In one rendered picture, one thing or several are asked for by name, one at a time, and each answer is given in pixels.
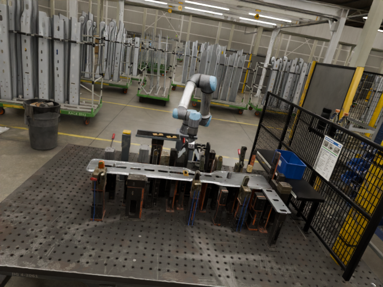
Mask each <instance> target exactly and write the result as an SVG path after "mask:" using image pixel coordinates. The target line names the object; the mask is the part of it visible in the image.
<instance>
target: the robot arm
mask: <svg viewBox="0 0 383 287"><path fill-rule="evenodd" d="M216 87H217V78H216V77H214V76H209V75H203V74H200V73H196V74H194V75H192V76H190V77H189V78H188V79H187V81H186V83H185V90H184V92H183V95H182V97H181V100H180V103H179V105H178V108H174V110H173V114H172V116H173V118H176V119H180V120H183V123H182V126H181V128H180V133H181V134H184V135H187V136H188V139H185V144H184V145H182V148H181V150H180V152H179V154H178V158H179V157H180V156H181V155H182V153H183V152H185V151H186V150H185V148H187V149H188V150H194V153H195V155H196V157H197V159H199V150H198V147H197V145H196V144H195V138H194V136H197V133H198V126H199V125H201V126H206V127H208V126H209V123H210V120H211V117H212V116H211V115H210V112H209V110H210V102H211V94H212V93H213V92H214V91H215V90H216ZM196 88H200V89H201V92H202V97H201V107H200V111H199V112H197V111H196V110H192V109H189V110H188V106H189V103H190V100H191V98H192V95H193V92H194V90H195V89H196Z"/></svg>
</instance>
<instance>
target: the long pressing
mask: <svg viewBox="0 0 383 287"><path fill-rule="evenodd" d="M100 160H103V161H104V165H109V166H112V165H113V163H115V167H106V168H107V174H116V175H128V174H129V173H131V174H142V175H146V177H147V178H159V179H171V180H178V181H189V182H192V181H193V178H194V175H189V176H184V175H183V174H174V173H170V171H172V172H179V173H183V170H186V171H188V173H190V174H195V171H191V170H189V169H188V168H185V167H174V166H163V165H153V164H146V163H135V162H124V161H113V160H107V159H92V160H91V161H90V162H89V164H88V166H87V167H86V171H88V172H93V171H94V170H95V168H96V166H98V163H99V161H100ZM116 166H121V167H126V169H122V168H117V167H116ZM131 167H132V168H138V169H140V170H134V169H131ZM145 169H149V170H154V171H145ZM159 170H161V171H167V172H168V173H163V172H158V171H159ZM228 172H230V171H219V170H216V171H213V172H212V173H202V172H200V173H201V176H200V181H201V182H202V183H213V184H216V185H219V186H225V187H237V188H240V186H241V184H242V181H243V178H244V177H245V176H246V175H248V176H249V178H250V180H249V182H248V186H249V188H250V189H256V190H262V189H263V188H265V189H272V187H271V186H270V184H269V183H268V182H267V181H266V179H265V178H264V176H262V175H258V174H248V173H236V172H231V178H230V179H228V178H227V173H228ZM205 175H211V177H206V176H205ZM216 176H219V177H222V178H217V177H216Z"/></svg>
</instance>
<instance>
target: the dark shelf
mask: <svg viewBox="0 0 383 287"><path fill-rule="evenodd" d="M256 150H257V153H258V154H259V155H260V157H261V158H262V159H263V160H264V161H265V163H266V164H267V165H268V166H269V168H271V164H273V163H272V160H273V157H274V154H275V150H265V149H256ZM278 173H280V172H278V170H277V169H276V172H275V175H276V176H277V174H278ZM284 182H288V183H289V184H290V186H291V187H292V190H291V194H292V195H293V196H294V197H295V199H296V200H301V201H308V202H319V203H324V202H325V199H324V198H323V197H322V196H321V195H320V194H319V193H318V192H317V191H316V190H315V189H314V188H313V187H312V186H311V185H310V184H309V183H308V182H307V181H306V180H305V179H304V178H303V177H302V178H301V180H298V179H291V178H285V181H284Z"/></svg>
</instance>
